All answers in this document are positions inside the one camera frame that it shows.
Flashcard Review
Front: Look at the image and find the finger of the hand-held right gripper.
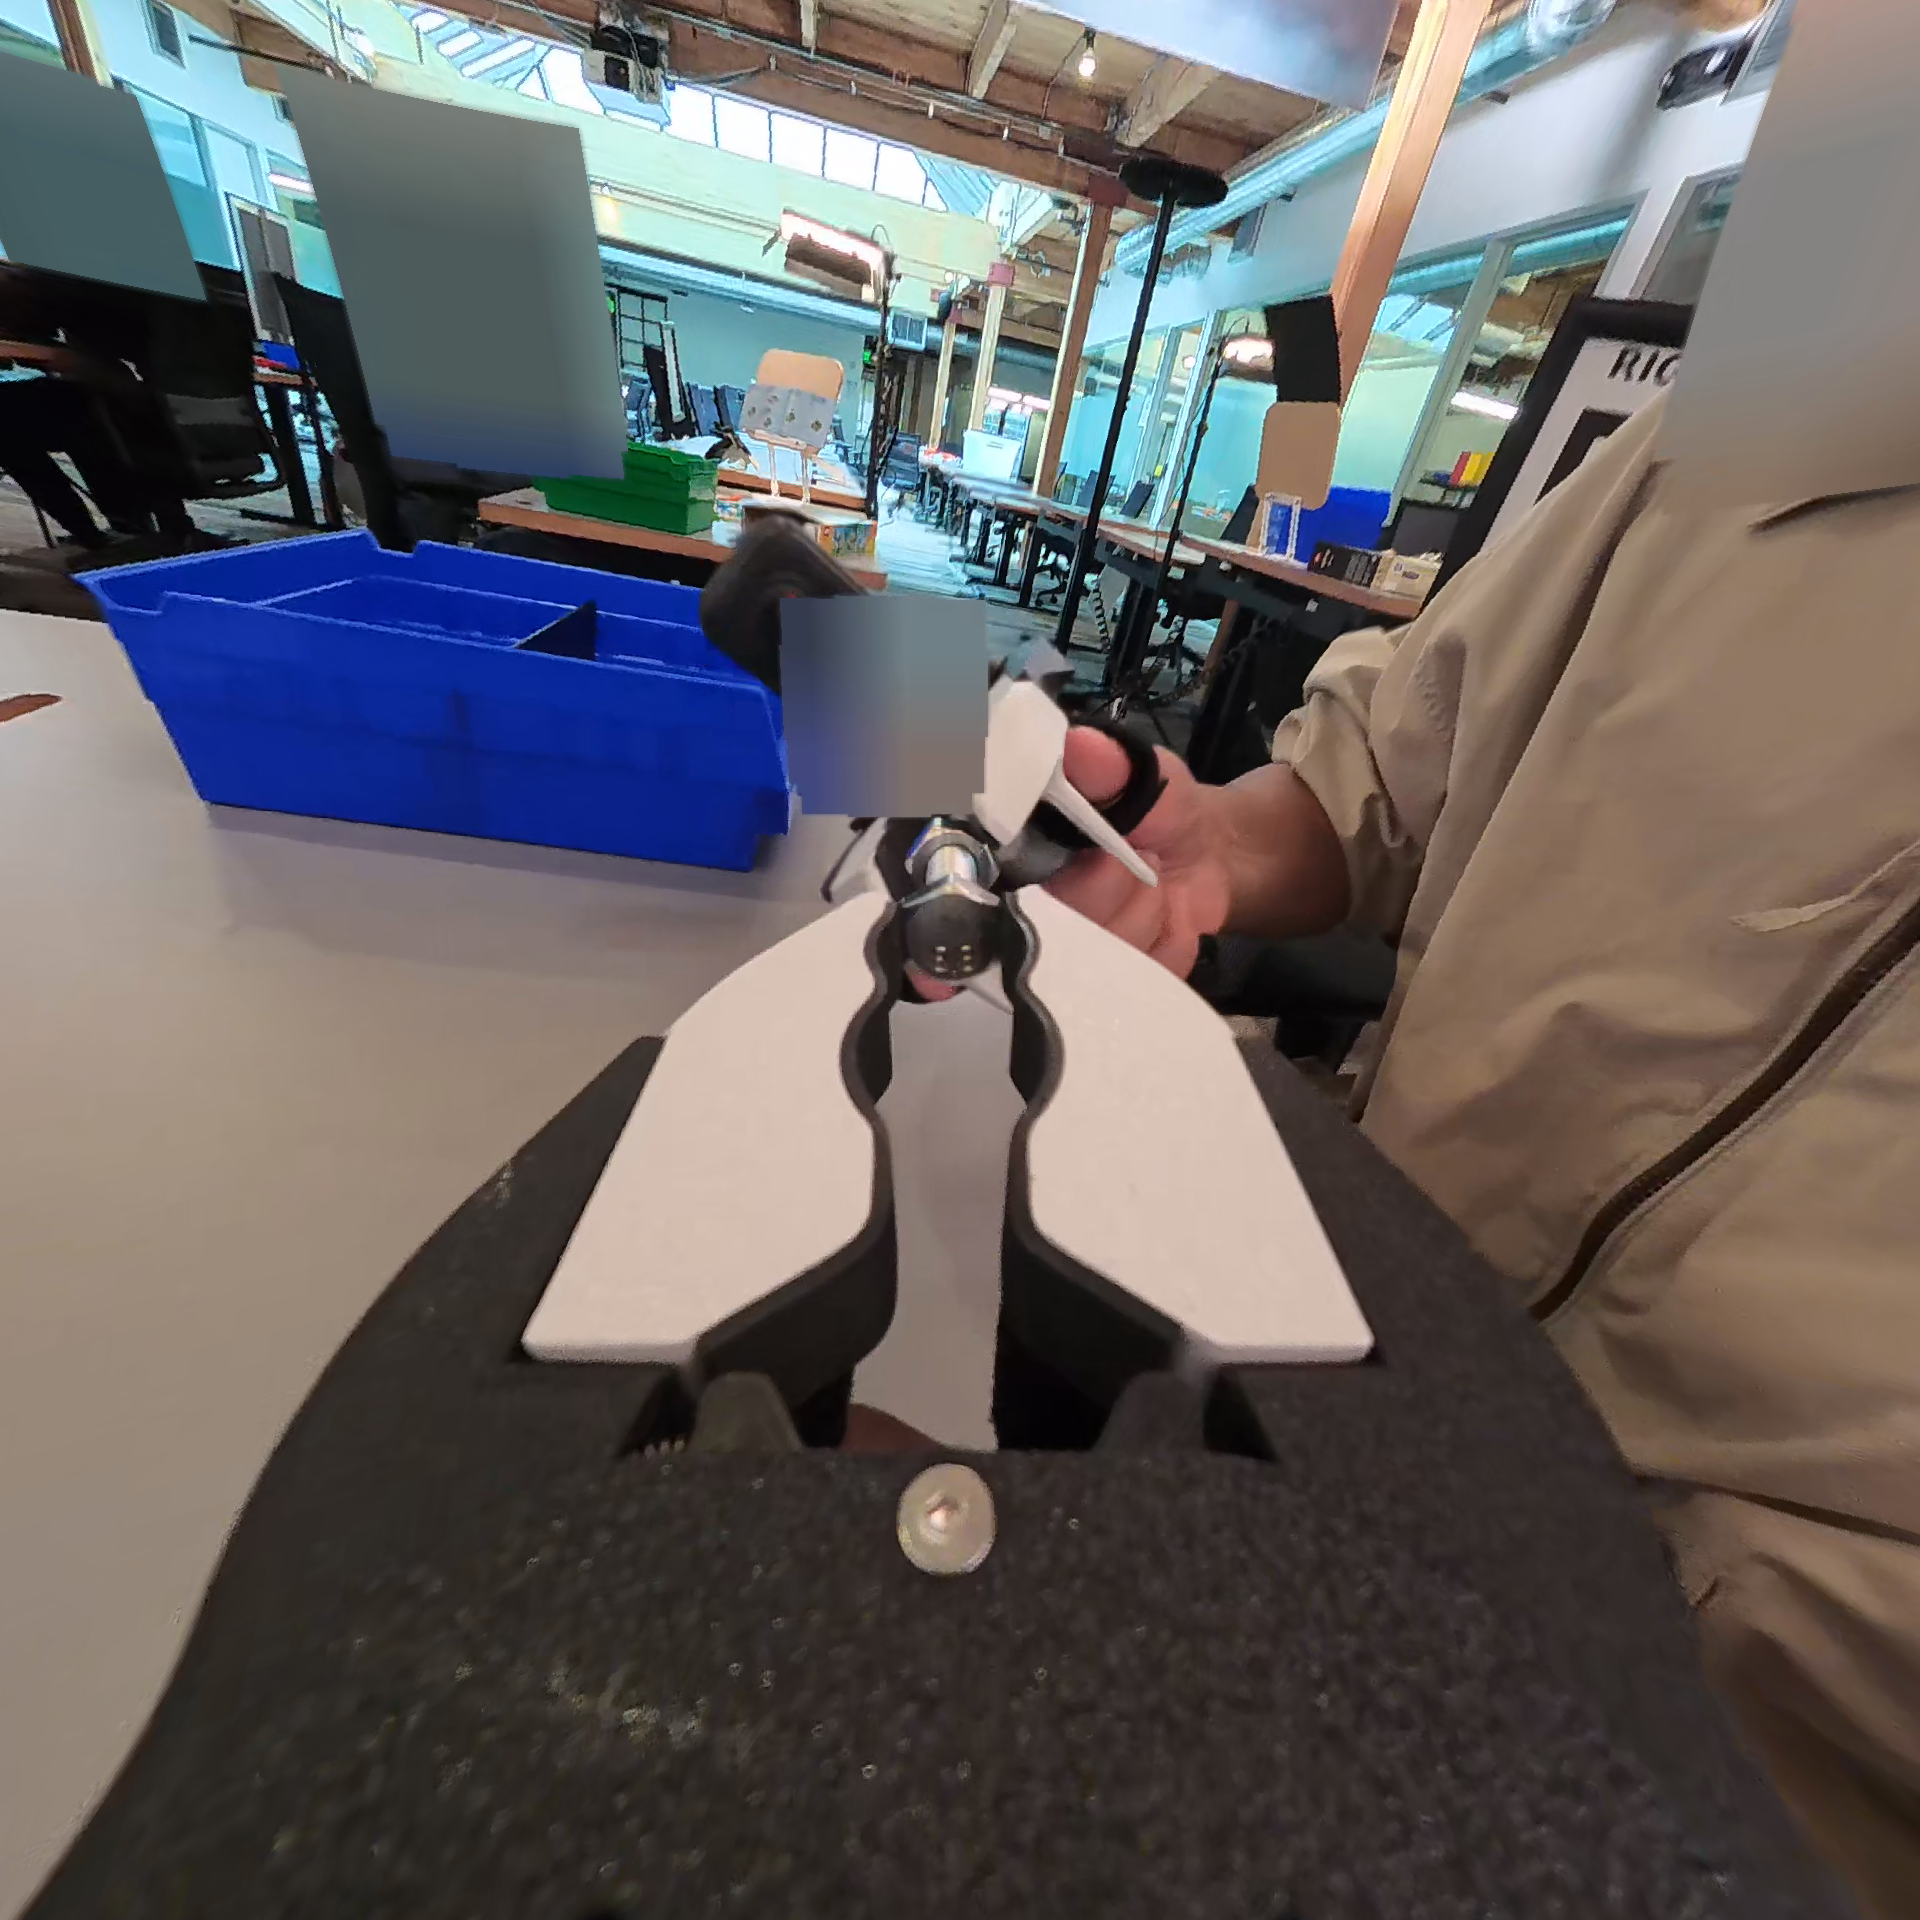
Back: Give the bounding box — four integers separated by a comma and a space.
825, 808, 911, 903
965, 683, 1162, 892

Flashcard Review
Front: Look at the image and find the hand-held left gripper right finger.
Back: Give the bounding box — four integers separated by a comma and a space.
1000, 881, 1377, 1415

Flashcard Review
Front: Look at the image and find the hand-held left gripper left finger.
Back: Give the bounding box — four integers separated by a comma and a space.
521, 887, 903, 1415

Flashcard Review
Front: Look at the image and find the steel hex bolt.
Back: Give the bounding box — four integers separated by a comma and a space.
895, 871, 1011, 1002

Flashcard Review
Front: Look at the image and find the blue bin with black divider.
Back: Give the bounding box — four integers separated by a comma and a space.
76, 528, 800, 875

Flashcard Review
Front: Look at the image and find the person's right hand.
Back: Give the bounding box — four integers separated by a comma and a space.
1017, 730, 1252, 984

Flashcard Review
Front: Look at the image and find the green crate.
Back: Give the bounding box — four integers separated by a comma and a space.
538, 442, 726, 540

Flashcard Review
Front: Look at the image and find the wooden side table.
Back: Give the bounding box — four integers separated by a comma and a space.
475, 488, 890, 593

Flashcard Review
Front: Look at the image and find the small background instruction board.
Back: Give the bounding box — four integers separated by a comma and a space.
737, 349, 853, 461

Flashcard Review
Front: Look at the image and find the black floor lamp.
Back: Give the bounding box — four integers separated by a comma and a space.
1044, 156, 1233, 654

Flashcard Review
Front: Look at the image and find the printed tag sign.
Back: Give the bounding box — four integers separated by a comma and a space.
1467, 295, 1702, 570

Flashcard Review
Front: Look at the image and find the black office chair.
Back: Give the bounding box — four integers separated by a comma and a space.
0, 264, 276, 547

